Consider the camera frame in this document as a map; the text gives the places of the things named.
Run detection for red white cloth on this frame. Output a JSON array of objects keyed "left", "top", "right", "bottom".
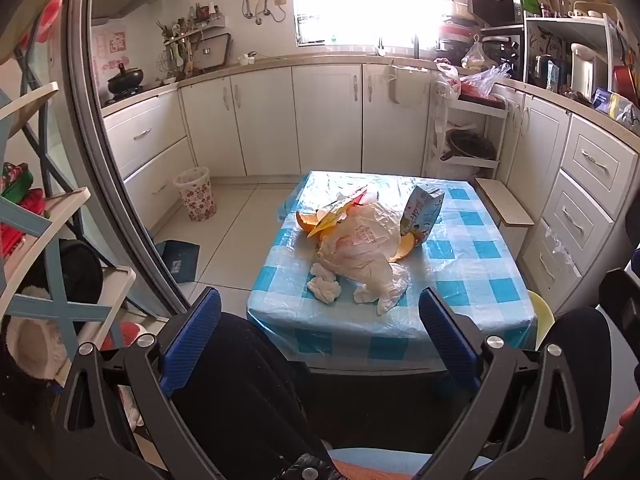
[{"left": 100, "top": 322, "right": 146, "bottom": 351}]

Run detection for red frying pan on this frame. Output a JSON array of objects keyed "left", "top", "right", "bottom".
[{"left": 614, "top": 62, "right": 640, "bottom": 103}]

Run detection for black wok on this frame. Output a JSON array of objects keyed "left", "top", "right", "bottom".
[{"left": 440, "top": 128, "right": 497, "bottom": 163}]

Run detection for black microwave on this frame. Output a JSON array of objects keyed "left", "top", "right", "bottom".
[{"left": 467, "top": 0, "right": 523, "bottom": 28}]

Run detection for kitchen window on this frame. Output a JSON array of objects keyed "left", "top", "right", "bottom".
[{"left": 290, "top": 0, "right": 448, "bottom": 51}]

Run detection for black round object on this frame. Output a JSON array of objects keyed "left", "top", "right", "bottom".
[{"left": 57, "top": 240, "right": 103, "bottom": 311}]

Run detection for white thermos pot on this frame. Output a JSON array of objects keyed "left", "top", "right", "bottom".
[{"left": 570, "top": 42, "right": 608, "bottom": 101}]

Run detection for blue packet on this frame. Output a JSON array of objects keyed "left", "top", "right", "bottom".
[{"left": 592, "top": 87, "right": 626, "bottom": 113}]

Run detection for white door cabinet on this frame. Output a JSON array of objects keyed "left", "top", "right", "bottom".
[{"left": 177, "top": 62, "right": 433, "bottom": 178}]

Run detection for blue white milk carton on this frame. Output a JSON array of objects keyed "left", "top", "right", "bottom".
[{"left": 400, "top": 183, "right": 446, "bottom": 247}]

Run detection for white rolling storage cart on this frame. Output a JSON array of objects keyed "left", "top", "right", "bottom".
[{"left": 422, "top": 95, "right": 508, "bottom": 181}]

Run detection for orange peel piece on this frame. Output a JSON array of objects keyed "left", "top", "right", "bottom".
[
  {"left": 296, "top": 211, "right": 323, "bottom": 234},
  {"left": 387, "top": 232, "right": 420, "bottom": 263}
]

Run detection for black toaster oven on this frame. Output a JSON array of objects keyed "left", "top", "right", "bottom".
[{"left": 482, "top": 34, "right": 526, "bottom": 81}]

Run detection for clear plastic bag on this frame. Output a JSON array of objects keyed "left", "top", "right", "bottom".
[{"left": 460, "top": 63, "right": 513, "bottom": 98}]

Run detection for beige fuzzy slipper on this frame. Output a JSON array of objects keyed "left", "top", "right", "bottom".
[{"left": 5, "top": 285, "right": 68, "bottom": 381}]

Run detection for blue dustpan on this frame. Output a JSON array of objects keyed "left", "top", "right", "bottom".
[{"left": 155, "top": 240, "right": 201, "bottom": 283}]

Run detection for white blue shelving rack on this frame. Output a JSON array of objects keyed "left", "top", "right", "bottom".
[{"left": 0, "top": 0, "right": 138, "bottom": 391}]

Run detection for pink wall poster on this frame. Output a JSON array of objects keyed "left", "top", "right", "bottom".
[{"left": 95, "top": 30, "right": 128, "bottom": 73}]

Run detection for person's right forearm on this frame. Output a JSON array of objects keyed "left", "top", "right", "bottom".
[{"left": 617, "top": 400, "right": 640, "bottom": 443}]

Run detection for white drawer cabinet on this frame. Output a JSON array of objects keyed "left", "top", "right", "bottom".
[
  {"left": 102, "top": 82, "right": 193, "bottom": 233},
  {"left": 492, "top": 82, "right": 640, "bottom": 306}
]

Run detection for water heater hoses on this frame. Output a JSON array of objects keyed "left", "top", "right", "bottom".
[{"left": 237, "top": 0, "right": 273, "bottom": 26}]

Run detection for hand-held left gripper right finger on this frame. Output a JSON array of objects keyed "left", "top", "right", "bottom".
[{"left": 419, "top": 287, "right": 601, "bottom": 480}]

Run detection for black cooking pot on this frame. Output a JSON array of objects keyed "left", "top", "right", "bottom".
[{"left": 107, "top": 62, "right": 146, "bottom": 96}]

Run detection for white hanging bag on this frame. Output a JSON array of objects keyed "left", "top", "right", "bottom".
[{"left": 385, "top": 62, "right": 432, "bottom": 109}]

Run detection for grey sliding door frame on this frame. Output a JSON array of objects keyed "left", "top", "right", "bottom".
[{"left": 67, "top": 0, "right": 201, "bottom": 321}]

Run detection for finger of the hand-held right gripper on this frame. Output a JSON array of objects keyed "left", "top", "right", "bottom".
[{"left": 598, "top": 268, "right": 640, "bottom": 348}]

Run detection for white tray dark rim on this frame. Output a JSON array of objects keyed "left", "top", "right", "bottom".
[{"left": 192, "top": 32, "right": 233, "bottom": 72}]

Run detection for hanging kitchen utensils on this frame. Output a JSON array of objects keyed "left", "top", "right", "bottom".
[{"left": 157, "top": 20, "right": 196, "bottom": 83}]

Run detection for yellow red snack wrapper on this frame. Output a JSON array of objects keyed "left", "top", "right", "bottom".
[{"left": 306, "top": 186, "right": 368, "bottom": 238}]

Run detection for floral waste basket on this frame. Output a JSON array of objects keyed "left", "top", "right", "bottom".
[{"left": 173, "top": 166, "right": 217, "bottom": 222}]

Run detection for plastic bag of food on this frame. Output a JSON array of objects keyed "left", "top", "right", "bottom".
[{"left": 461, "top": 35, "right": 493, "bottom": 71}]

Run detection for white red plastic bag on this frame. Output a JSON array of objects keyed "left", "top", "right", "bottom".
[{"left": 435, "top": 62, "right": 462, "bottom": 100}]

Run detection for red green containers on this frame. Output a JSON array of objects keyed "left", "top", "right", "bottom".
[{"left": 0, "top": 162, "right": 46, "bottom": 256}]

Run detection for white shelf rack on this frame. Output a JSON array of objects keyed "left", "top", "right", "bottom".
[{"left": 522, "top": 12, "right": 628, "bottom": 96}]

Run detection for dark glass kettle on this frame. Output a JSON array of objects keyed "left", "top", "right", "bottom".
[{"left": 529, "top": 52, "right": 553, "bottom": 88}]

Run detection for blue checkered plastic tablecloth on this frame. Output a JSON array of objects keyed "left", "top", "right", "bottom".
[{"left": 246, "top": 170, "right": 537, "bottom": 373}]

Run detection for red tray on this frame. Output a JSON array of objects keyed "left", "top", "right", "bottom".
[{"left": 459, "top": 91, "right": 506, "bottom": 106}]

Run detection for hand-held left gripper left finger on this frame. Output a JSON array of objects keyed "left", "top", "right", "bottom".
[{"left": 50, "top": 287, "right": 223, "bottom": 480}]

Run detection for spice shelf with bottles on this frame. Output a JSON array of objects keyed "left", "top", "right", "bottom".
[{"left": 187, "top": 4, "right": 226, "bottom": 31}]

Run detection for stack of pots and bowls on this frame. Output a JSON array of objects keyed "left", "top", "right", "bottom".
[{"left": 437, "top": 0, "right": 483, "bottom": 63}]

